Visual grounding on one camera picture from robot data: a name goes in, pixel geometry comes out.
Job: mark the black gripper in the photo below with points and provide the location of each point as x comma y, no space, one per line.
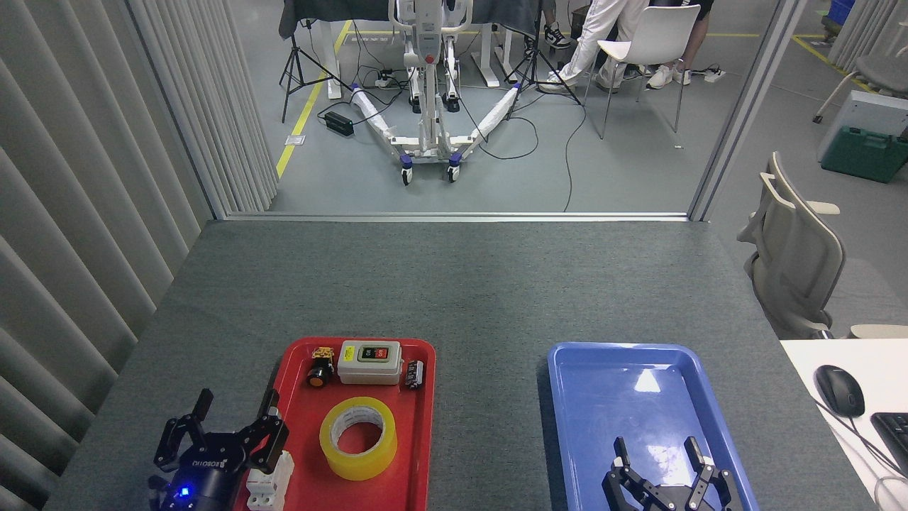
667,500
206,482

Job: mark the yellow tape roll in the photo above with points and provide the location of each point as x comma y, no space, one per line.
333,454

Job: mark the white circuit breaker block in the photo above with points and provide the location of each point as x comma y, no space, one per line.
269,490

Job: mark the blue plastic tray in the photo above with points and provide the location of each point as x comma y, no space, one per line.
589,426

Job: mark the white desk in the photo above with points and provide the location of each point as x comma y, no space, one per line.
823,440

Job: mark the red plastic tray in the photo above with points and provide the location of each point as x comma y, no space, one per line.
411,454

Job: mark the black computer mouse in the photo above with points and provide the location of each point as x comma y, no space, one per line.
840,390

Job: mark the beige office chair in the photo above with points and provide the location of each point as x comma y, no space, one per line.
794,262

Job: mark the black keyboard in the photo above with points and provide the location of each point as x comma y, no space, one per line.
895,436

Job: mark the beige chair part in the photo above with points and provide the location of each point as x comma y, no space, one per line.
879,331

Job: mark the grey vertical blinds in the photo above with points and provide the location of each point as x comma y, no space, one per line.
869,25
85,177

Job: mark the black power adapter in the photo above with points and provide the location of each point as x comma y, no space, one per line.
339,123

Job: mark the green plastic case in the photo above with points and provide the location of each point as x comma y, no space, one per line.
862,156

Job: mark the white stand on wheels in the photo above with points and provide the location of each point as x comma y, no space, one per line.
429,106

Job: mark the black tripod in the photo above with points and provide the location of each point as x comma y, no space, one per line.
533,60
293,57

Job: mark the white power strip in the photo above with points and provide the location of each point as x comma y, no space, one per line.
386,79
715,74

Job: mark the person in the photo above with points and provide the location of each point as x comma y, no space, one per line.
592,35
559,35
660,77

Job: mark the grey flat box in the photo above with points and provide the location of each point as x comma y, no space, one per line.
869,113

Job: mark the white chair with metal legs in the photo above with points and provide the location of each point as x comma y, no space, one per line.
663,32

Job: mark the grey seat chair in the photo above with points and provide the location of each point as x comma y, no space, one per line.
883,71

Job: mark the blue bin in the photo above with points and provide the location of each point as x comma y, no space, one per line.
842,11

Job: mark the grey two-button switch box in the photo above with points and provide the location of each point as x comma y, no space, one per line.
369,370

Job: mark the silver post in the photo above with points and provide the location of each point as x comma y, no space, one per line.
745,106

